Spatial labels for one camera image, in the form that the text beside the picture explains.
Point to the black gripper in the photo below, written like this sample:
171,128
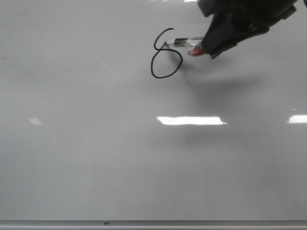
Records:
237,20

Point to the clear whiteboard marker pen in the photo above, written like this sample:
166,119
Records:
193,44

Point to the white whiteboard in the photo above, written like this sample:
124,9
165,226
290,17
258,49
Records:
95,125

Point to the grey aluminium whiteboard frame rail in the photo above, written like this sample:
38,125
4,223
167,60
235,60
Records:
153,225

